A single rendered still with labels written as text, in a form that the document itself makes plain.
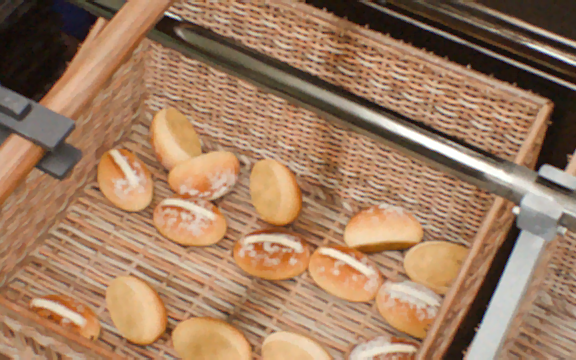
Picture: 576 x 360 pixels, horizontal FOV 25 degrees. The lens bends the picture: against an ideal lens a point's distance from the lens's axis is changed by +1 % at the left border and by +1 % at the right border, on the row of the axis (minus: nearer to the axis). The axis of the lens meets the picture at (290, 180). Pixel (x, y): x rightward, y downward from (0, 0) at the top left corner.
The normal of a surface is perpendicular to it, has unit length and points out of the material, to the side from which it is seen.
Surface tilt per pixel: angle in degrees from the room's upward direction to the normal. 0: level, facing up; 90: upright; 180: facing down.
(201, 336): 52
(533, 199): 0
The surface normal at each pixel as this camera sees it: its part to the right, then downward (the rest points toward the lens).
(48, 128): -0.02, -0.58
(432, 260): -0.02, -0.25
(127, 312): -0.66, -0.04
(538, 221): -0.51, 0.71
